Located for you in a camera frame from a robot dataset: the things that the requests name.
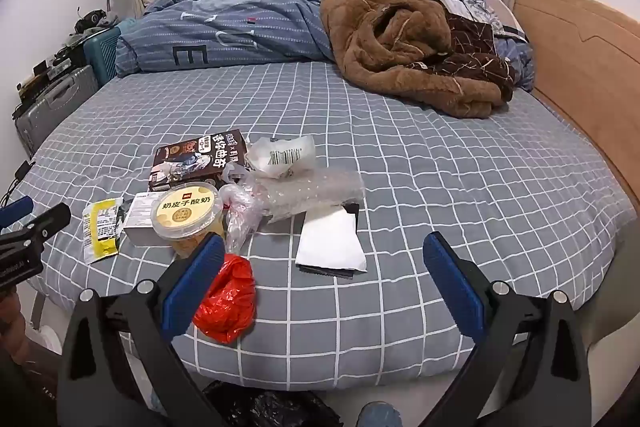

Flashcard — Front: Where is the black trash bag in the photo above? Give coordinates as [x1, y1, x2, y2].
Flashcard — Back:
[200, 379, 346, 427]

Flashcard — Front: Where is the yellow yogurt tub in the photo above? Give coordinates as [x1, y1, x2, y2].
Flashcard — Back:
[150, 182, 227, 258]

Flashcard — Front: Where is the blue fuzzy slipper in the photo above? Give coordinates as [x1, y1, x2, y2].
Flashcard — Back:
[357, 402, 403, 427]

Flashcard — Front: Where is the teal suitcase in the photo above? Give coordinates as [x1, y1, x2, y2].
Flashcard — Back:
[82, 26, 123, 88]

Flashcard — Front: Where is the dark round gadget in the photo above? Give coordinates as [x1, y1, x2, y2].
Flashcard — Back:
[75, 9, 108, 35]

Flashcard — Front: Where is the black power adapter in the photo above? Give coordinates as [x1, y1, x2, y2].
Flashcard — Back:
[0, 159, 36, 208]

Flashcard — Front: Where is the red plastic bag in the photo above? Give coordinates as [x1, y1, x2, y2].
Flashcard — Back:
[192, 253, 257, 345]

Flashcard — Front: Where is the small white box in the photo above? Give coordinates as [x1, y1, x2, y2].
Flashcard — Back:
[121, 191, 168, 249]

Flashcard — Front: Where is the yellow snack wrapper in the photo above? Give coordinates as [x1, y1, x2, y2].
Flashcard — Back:
[81, 197, 126, 264]

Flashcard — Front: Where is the brown fleece blanket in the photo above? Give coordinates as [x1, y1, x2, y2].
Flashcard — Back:
[320, 0, 518, 118]

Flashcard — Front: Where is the wooden headboard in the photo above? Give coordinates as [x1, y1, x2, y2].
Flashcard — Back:
[512, 0, 640, 218]

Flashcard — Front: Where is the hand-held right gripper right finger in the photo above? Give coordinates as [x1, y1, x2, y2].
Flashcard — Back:
[422, 231, 594, 427]

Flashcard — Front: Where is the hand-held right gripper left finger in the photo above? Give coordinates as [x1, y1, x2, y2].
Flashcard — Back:
[56, 233, 227, 427]

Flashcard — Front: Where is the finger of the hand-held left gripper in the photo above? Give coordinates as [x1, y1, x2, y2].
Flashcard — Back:
[0, 196, 35, 230]
[0, 203, 72, 254]

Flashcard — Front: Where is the white barcode plastic bag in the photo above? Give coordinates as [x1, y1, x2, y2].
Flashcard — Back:
[245, 134, 317, 180]

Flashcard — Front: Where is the person's left forearm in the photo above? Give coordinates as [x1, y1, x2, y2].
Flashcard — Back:
[0, 292, 33, 408]

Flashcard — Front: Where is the clear crumpled plastic bag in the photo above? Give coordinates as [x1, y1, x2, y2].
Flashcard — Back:
[218, 162, 273, 253]

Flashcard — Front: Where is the blue striped duvet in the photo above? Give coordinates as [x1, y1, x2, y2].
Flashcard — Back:
[114, 0, 351, 80]

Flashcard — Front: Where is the grey suitcase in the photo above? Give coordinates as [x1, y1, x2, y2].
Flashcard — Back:
[14, 64, 101, 158]

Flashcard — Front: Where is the grey checked bed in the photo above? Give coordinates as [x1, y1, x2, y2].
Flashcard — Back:
[10, 57, 626, 395]

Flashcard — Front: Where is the clear bubble wrap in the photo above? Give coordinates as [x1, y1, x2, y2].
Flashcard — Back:
[260, 169, 366, 224]

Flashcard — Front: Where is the plastic courier mailer bag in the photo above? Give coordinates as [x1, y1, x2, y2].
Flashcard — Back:
[295, 203, 367, 279]

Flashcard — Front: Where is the blue white patterned pillow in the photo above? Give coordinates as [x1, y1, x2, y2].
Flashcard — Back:
[415, 0, 536, 88]

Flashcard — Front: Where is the brown cookie box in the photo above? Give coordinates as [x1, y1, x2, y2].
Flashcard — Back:
[149, 129, 249, 192]

